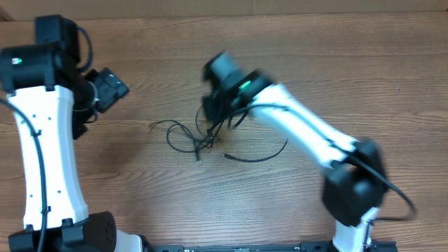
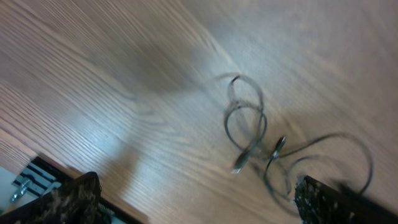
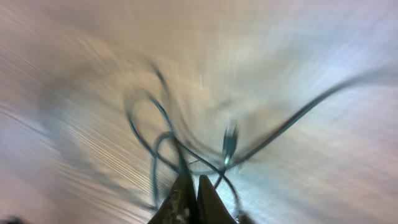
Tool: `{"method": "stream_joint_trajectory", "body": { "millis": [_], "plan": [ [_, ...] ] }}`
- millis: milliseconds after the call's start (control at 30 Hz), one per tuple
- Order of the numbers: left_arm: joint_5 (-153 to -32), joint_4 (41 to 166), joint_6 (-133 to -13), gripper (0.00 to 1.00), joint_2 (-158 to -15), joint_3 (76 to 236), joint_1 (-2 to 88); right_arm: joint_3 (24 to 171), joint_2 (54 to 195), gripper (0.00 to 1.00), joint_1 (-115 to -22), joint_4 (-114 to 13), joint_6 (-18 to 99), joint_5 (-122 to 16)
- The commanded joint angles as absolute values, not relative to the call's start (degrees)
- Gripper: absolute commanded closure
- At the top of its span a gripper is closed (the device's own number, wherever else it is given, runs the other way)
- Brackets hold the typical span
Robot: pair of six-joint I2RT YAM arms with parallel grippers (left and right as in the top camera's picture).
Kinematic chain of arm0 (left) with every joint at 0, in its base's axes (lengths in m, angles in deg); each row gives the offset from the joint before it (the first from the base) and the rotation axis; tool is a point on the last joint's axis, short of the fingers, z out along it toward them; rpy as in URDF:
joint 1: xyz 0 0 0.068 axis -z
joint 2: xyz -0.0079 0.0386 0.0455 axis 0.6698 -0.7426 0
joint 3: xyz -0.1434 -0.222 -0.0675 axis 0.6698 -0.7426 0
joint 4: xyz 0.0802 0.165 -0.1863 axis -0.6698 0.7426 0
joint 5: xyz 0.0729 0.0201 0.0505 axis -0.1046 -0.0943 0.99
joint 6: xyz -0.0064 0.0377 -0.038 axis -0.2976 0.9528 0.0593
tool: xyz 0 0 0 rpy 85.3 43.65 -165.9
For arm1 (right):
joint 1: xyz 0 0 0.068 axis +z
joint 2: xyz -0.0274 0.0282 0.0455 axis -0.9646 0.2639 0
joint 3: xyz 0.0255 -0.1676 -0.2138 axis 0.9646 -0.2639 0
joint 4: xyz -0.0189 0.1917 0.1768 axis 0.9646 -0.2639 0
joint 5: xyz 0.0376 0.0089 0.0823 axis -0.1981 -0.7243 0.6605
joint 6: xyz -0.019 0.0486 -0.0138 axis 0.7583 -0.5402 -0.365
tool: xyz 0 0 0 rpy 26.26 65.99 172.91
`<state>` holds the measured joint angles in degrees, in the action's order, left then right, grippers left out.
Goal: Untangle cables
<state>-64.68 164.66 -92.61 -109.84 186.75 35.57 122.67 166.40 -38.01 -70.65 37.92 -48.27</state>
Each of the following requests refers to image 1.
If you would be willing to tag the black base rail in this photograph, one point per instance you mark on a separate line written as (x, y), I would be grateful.
(306, 246)

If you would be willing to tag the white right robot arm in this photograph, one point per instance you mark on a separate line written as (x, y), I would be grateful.
(353, 171)

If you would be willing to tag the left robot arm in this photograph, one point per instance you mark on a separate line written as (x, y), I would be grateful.
(53, 102)

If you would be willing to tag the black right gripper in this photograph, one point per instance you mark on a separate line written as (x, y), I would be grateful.
(211, 109)

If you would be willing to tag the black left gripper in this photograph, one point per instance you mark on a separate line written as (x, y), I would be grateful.
(111, 85)

